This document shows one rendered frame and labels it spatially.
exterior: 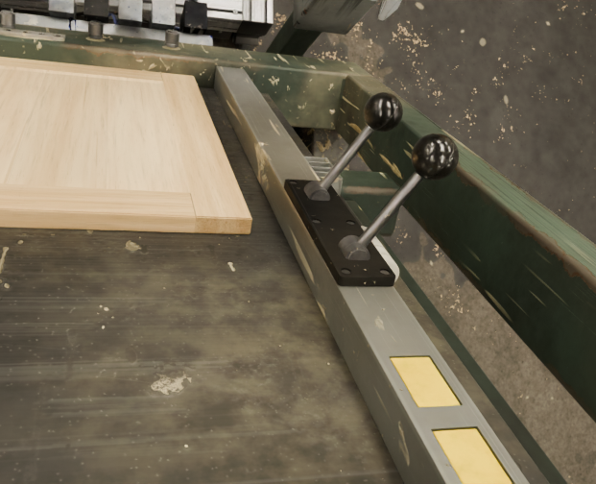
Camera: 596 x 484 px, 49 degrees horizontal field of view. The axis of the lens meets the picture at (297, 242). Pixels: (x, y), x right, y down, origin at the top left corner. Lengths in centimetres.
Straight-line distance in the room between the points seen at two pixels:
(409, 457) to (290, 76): 90
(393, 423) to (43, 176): 45
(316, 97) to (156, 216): 65
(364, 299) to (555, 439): 211
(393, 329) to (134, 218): 29
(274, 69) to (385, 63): 117
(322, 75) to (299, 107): 7
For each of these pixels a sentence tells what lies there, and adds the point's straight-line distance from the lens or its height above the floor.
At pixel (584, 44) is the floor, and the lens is 282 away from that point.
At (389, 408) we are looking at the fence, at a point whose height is 161.
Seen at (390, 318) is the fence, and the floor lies 155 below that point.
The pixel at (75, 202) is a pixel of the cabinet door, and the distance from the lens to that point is 67.
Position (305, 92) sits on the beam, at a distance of 124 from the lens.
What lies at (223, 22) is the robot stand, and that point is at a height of 20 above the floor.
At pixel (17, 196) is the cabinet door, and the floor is 134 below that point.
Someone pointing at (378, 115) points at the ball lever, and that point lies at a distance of 63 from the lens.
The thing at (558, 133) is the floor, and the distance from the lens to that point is 264.
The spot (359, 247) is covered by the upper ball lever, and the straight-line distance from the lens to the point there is 55.
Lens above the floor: 201
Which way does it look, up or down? 73 degrees down
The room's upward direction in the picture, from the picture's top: 75 degrees clockwise
